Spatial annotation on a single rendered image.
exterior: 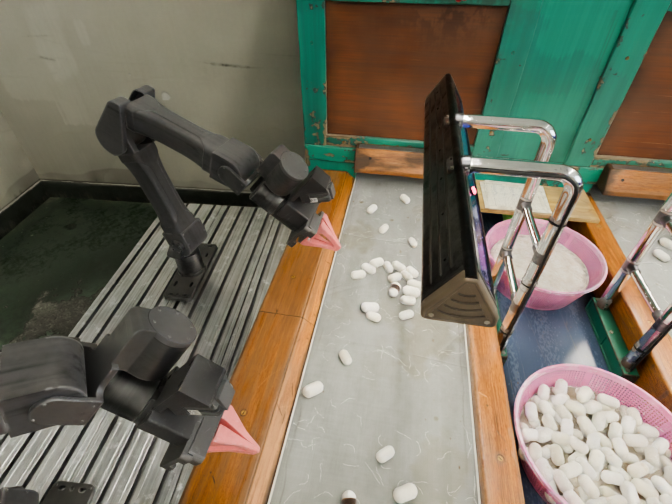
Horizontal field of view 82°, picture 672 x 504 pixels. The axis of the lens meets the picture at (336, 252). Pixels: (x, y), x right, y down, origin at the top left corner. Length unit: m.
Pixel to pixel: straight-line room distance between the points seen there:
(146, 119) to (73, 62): 1.67
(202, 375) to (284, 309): 0.39
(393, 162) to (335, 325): 0.54
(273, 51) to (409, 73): 1.01
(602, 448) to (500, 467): 0.18
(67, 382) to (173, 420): 0.11
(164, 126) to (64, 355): 0.45
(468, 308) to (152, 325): 0.33
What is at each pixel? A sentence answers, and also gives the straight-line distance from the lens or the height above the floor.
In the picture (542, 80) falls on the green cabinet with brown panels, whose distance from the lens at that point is 1.16.
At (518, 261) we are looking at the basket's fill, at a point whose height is 0.74.
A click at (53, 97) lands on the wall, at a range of 2.64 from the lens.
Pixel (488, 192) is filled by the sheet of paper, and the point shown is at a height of 0.78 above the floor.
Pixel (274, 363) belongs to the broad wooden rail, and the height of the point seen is 0.76.
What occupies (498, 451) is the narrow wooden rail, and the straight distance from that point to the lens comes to 0.70.
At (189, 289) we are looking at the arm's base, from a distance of 1.02.
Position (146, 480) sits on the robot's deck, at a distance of 0.81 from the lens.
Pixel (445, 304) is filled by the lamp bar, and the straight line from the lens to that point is 0.42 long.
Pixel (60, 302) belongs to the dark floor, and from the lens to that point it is 2.23.
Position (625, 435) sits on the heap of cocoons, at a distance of 0.84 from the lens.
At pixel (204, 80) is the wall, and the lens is 2.16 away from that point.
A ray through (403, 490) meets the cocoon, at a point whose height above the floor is 0.76.
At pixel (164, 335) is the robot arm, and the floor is 1.05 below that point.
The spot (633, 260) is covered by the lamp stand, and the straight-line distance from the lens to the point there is 0.96.
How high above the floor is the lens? 1.38
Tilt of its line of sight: 42 degrees down
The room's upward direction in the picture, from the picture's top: straight up
